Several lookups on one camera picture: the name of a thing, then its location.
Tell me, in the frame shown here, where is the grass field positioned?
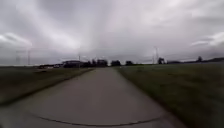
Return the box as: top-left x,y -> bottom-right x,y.
0,66 -> 96,106
114,61 -> 224,128

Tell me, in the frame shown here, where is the dark tree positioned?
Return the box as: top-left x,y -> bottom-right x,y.
196,55 -> 204,63
157,57 -> 166,65

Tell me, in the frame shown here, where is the row of dark buildings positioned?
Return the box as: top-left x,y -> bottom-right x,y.
37,58 -> 135,70

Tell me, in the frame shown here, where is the grey concrete path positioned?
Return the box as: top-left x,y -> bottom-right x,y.
0,66 -> 188,128

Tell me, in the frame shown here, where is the pylon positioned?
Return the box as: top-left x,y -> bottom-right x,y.
152,46 -> 160,65
25,49 -> 33,66

